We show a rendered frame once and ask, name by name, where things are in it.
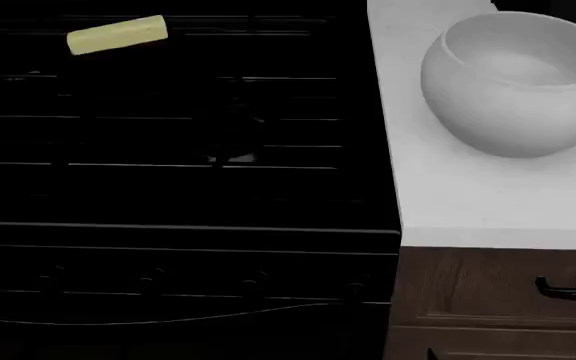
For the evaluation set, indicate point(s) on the yellow butter stick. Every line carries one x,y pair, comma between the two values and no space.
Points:
116,35

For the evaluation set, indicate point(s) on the black gas stove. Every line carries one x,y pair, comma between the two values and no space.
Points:
178,195

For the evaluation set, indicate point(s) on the black stove knob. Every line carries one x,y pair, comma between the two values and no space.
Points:
254,282
359,283
50,279
149,280

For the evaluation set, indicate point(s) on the round grey bowl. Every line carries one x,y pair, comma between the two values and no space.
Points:
508,112

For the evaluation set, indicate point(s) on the brown wooden cabinet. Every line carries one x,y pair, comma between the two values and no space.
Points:
478,300

